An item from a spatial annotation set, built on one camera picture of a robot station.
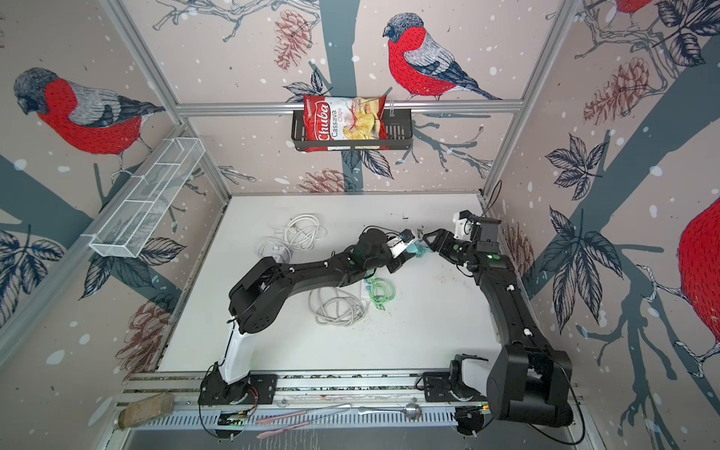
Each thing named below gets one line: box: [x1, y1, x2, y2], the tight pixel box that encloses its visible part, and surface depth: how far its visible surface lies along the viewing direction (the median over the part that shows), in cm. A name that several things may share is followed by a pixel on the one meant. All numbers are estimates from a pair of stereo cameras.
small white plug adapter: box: [269, 245, 291, 265], surface depth 96 cm
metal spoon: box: [358, 403, 423, 421], surface depth 70 cm
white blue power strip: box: [360, 278, 372, 305], surface depth 91 cm
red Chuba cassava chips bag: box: [302, 94, 390, 153], surface depth 90 cm
